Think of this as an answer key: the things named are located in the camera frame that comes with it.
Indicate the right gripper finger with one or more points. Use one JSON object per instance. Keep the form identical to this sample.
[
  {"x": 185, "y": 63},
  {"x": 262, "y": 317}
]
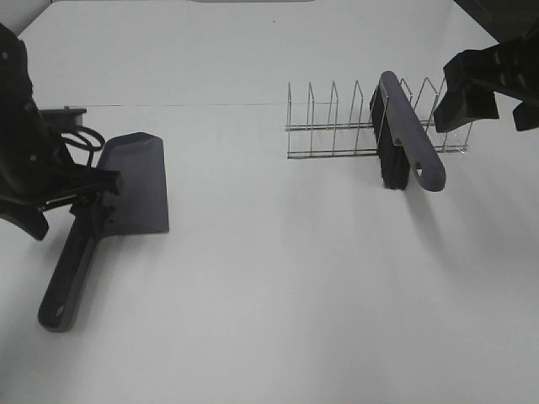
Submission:
[
  {"x": 462, "y": 105},
  {"x": 526, "y": 117}
]

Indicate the purple hand brush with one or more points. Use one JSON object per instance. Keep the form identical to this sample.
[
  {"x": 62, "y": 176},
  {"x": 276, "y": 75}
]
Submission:
[{"x": 402, "y": 144}]

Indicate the purple plastic dustpan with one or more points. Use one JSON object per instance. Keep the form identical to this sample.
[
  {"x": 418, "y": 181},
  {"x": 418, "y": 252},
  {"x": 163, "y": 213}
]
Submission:
[{"x": 140, "y": 208}]

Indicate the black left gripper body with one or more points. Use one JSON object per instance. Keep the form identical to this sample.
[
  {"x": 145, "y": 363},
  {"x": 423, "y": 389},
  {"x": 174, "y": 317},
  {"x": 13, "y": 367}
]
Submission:
[{"x": 40, "y": 186}]

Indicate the metal wire rack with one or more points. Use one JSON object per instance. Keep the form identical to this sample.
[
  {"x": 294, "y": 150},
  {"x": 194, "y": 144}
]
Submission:
[{"x": 331, "y": 126}]

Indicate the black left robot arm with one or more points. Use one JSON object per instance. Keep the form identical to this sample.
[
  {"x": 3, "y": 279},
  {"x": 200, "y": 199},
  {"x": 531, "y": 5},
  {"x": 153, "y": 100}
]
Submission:
[{"x": 25, "y": 137}]

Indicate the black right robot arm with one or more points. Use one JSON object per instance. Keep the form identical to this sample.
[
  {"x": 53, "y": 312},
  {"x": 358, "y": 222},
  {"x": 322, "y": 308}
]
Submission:
[{"x": 501, "y": 17}]

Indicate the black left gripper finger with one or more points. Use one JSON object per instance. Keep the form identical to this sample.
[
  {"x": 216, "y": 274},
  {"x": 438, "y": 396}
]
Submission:
[
  {"x": 91, "y": 214},
  {"x": 26, "y": 218}
]

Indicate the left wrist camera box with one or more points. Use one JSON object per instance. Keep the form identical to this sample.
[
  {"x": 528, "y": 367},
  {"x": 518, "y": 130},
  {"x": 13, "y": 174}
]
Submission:
[{"x": 66, "y": 118}]

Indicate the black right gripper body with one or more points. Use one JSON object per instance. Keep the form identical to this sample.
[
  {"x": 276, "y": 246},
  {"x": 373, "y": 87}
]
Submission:
[{"x": 510, "y": 68}]

